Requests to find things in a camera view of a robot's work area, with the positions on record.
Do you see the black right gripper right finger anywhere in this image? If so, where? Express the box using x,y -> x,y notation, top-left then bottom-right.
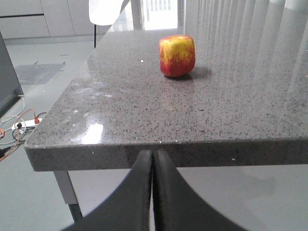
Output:
153,150 -> 245,231

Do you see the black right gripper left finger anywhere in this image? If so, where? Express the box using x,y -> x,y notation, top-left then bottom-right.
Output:
65,150 -> 152,231

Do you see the red yellow apple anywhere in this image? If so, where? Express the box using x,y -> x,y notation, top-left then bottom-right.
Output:
158,35 -> 195,77

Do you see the white power strip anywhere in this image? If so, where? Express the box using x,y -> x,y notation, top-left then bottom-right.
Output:
11,119 -> 38,130

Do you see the dark grey cabinet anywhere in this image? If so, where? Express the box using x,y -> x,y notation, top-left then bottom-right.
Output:
0,34 -> 24,117

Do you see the white chair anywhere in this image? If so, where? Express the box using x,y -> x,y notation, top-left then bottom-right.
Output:
89,0 -> 129,47

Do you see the orange cable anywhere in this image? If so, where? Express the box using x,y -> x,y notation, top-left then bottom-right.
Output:
0,108 -> 40,162

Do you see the black floor cable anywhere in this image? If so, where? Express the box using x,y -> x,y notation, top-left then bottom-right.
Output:
0,112 -> 48,157

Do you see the white floor cable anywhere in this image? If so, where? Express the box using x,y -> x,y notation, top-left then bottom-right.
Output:
0,95 -> 26,128

